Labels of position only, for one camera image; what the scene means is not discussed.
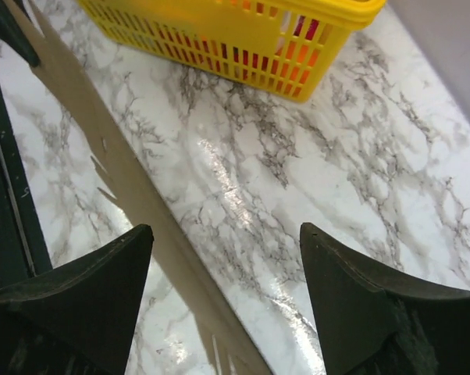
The yellow plastic shopping basket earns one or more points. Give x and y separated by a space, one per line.
282 47

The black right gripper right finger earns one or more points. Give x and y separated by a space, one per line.
373 319

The brown cardboard box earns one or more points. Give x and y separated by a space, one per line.
227 344

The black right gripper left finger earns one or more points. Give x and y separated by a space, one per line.
79 318

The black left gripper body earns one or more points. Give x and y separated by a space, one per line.
23 252

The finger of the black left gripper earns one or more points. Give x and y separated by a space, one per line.
11 34

